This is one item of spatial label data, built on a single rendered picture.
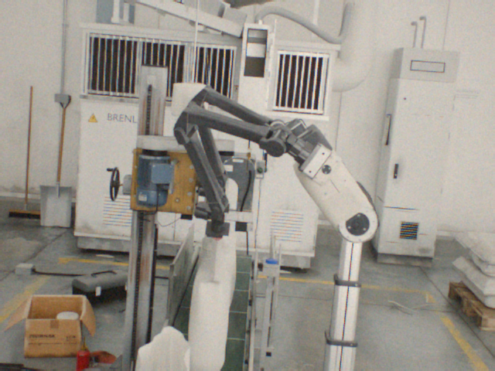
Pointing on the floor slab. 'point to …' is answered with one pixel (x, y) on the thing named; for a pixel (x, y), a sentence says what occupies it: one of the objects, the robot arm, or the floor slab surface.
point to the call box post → (265, 323)
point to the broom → (26, 182)
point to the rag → (102, 357)
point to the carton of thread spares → (41, 306)
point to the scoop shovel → (56, 193)
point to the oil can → (83, 357)
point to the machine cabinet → (100, 37)
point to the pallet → (472, 306)
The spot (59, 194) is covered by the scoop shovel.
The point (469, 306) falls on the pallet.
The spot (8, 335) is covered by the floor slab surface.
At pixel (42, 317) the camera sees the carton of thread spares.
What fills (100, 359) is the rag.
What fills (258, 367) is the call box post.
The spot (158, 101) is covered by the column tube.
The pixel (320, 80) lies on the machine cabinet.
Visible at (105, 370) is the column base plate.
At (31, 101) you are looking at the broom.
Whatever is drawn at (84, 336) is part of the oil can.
